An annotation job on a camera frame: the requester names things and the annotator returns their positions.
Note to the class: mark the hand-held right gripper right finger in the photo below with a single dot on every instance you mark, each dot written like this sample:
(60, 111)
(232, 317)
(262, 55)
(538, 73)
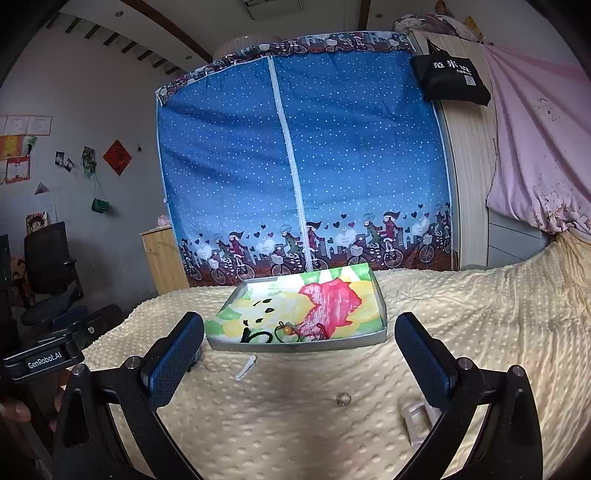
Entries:
(422, 355)

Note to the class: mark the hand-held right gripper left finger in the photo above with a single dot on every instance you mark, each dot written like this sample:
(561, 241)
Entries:
(178, 355)

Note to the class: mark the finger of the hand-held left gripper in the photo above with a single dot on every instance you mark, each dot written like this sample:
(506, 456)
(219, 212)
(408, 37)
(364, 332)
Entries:
(104, 318)
(69, 317)

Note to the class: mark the colourful printed tray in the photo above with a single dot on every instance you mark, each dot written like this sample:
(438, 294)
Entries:
(332, 295)

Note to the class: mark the person's left hand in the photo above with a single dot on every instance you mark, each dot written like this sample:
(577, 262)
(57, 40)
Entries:
(16, 410)

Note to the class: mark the cartoon figures poster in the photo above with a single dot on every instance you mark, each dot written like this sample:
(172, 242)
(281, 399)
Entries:
(18, 281)

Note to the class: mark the black office chair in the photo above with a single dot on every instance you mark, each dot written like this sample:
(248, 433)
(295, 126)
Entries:
(46, 258)

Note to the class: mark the white hair clip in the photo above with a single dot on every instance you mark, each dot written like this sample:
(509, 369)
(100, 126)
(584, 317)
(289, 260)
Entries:
(244, 368)

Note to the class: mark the grey claw hair clip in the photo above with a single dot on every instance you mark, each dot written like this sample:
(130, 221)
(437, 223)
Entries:
(415, 429)

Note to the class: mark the small wooden cabinet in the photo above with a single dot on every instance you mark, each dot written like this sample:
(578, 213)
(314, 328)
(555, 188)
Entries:
(161, 258)

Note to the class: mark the cartoon face poster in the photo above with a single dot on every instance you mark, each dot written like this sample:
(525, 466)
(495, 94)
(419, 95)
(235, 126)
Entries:
(37, 222)

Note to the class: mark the small green bag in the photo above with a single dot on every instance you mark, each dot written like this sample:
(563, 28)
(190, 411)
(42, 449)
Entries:
(100, 205)

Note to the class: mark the pink toy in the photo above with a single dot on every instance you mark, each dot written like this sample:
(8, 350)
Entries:
(163, 220)

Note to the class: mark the cream dotted blanket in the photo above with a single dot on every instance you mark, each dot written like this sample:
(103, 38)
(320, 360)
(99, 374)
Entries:
(295, 429)

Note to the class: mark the light wooden wardrobe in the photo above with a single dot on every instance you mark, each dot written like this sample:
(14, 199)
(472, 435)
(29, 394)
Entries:
(471, 184)

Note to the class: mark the blue dotted fabric wardrobe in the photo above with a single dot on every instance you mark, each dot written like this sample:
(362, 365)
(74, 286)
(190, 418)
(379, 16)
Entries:
(221, 161)

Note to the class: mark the white framed certificates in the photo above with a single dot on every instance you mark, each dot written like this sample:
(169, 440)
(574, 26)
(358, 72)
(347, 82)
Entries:
(27, 124)

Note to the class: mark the pink floral sheet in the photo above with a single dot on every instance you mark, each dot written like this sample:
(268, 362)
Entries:
(531, 138)

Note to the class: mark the black tote bag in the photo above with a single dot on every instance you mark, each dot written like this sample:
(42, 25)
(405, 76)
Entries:
(450, 78)

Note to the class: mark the bedding pile on wardrobe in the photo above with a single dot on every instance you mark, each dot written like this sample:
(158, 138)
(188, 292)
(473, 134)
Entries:
(438, 23)

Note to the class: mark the folded paper wall decoration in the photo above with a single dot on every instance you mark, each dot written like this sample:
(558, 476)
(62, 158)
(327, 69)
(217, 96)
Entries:
(42, 189)

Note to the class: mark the small wall photos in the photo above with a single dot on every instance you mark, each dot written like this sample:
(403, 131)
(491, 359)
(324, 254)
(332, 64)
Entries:
(63, 161)

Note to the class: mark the green wall photos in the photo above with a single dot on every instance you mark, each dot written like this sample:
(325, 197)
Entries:
(88, 162)

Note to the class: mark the red bordered wall certificate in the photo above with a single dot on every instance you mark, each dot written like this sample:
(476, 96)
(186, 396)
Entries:
(16, 170)

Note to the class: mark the red diamond wall decoration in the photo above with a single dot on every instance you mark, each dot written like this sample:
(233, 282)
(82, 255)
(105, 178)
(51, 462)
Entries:
(117, 158)

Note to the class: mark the orange yellow wall certificate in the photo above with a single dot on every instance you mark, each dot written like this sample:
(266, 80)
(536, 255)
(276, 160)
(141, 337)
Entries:
(16, 146)

